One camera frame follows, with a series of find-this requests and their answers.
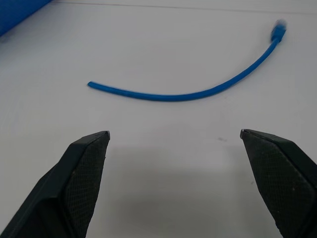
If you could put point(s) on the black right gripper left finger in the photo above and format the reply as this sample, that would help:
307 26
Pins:
62 188

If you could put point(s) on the blue box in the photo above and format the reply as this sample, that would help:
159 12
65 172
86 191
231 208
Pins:
19 12

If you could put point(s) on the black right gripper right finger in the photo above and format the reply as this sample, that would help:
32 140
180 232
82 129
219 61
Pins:
284 183

